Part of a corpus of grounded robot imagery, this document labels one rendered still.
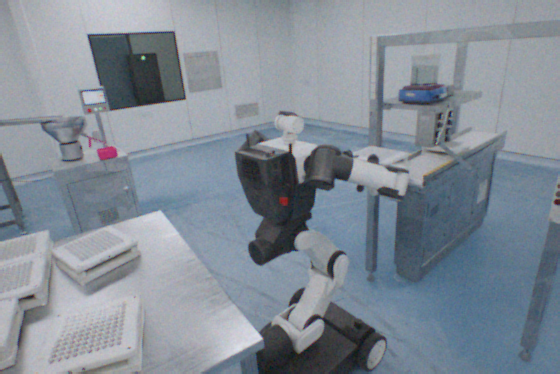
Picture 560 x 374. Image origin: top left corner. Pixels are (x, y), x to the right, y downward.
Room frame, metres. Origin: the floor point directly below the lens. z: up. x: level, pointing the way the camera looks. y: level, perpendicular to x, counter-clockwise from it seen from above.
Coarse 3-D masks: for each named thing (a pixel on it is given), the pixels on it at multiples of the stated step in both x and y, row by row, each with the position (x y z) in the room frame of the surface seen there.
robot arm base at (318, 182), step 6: (324, 144) 1.22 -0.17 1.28; (312, 150) 1.28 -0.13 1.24; (336, 150) 1.21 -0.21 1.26; (312, 156) 1.26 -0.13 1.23; (312, 162) 1.25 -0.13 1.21; (306, 174) 1.23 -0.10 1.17; (306, 180) 1.20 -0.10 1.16; (312, 180) 1.15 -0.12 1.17; (318, 180) 1.14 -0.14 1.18; (324, 180) 1.13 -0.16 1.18; (330, 180) 1.14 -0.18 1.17; (318, 186) 1.17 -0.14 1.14; (324, 186) 1.16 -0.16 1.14; (330, 186) 1.14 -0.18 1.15
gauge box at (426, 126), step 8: (432, 112) 1.85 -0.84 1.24; (440, 112) 1.88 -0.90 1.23; (448, 112) 1.94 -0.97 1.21; (416, 120) 1.92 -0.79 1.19; (424, 120) 1.89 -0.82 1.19; (432, 120) 1.85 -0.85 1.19; (448, 120) 1.94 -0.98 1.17; (416, 128) 1.92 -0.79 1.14; (424, 128) 1.88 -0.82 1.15; (432, 128) 1.85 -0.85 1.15; (440, 128) 1.89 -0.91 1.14; (416, 136) 1.91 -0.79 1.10; (424, 136) 1.88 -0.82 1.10; (432, 136) 1.84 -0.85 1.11; (440, 136) 1.90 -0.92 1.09; (448, 136) 1.96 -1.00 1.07; (416, 144) 1.91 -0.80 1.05; (424, 144) 1.88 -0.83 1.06; (432, 144) 1.84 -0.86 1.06
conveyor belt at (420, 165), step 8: (464, 136) 2.77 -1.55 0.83; (472, 136) 2.75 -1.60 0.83; (480, 136) 2.73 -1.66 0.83; (488, 136) 2.71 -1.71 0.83; (472, 144) 2.54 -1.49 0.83; (416, 160) 2.26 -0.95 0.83; (424, 160) 2.25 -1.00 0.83; (432, 160) 2.24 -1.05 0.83; (440, 160) 2.22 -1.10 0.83; (448, 160) 2.21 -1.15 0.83; (416, 168) 2.10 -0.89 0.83; (424, 168) 2.09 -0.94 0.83; (432, 168) 2.08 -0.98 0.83; (416, 176) 1.97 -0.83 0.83; (408, 184) 1.96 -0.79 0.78; (416, 184) 1.91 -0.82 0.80
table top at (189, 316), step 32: (128, 224) 1.56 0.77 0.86; (160, 224) 1.53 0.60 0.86; (160, 256) 1.24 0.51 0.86; (192, 256) 1.22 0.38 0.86; (64, 288) 1.07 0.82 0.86; (96, 288) 1.05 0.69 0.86; (128, 288) 1.04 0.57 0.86; (160, 288) 1.02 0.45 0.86; (192, 288) 1.01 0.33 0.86; (32, 320) 0.91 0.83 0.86; (160, 320) 0.86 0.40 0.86; (192, 320) 0.85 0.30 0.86; (224, 320) 0.84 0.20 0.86; (32, 352) 0.77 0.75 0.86; (160, 352) 0.74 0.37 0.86; (192, 352) 0.73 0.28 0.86; (224, 352) 0.72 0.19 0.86
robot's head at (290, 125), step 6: (276, 120) 1.42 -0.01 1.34; (282, 120) 1.40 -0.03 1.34; (288, 120) 1.36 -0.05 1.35; (294, 120) 1.35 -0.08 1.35; (300, 120) 1.37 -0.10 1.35; (276, 126) 1.42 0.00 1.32; (282, 126) 1.39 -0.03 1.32; (288, 126) 1.35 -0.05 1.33; (294, 126) 1.35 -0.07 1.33; (300, 126) 1.37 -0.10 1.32; (288, 132) 1.39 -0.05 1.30; (294, 132) 1.35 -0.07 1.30; (282, 138) 1.39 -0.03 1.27; (288, 138) 1.37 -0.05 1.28; (294, 138) 1.38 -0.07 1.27
